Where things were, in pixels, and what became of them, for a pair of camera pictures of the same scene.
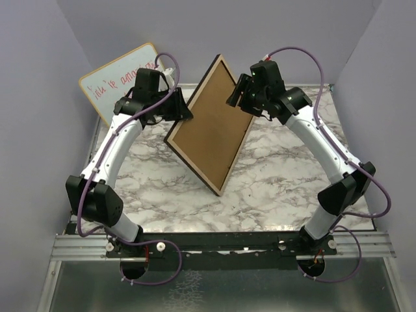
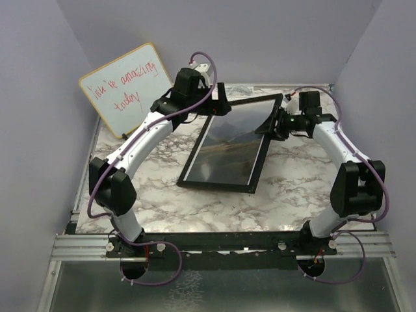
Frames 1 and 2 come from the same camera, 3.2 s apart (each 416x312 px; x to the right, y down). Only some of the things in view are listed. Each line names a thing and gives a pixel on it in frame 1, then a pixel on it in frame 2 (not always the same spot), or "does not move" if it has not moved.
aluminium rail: (93, 247) does not move
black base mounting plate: (221, 251) does not move
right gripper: (239, 88) to (269, 126)
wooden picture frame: (210, 143) to (259, 166)
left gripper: (180, 110) to (218, 107)
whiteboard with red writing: (113, 80) does not move
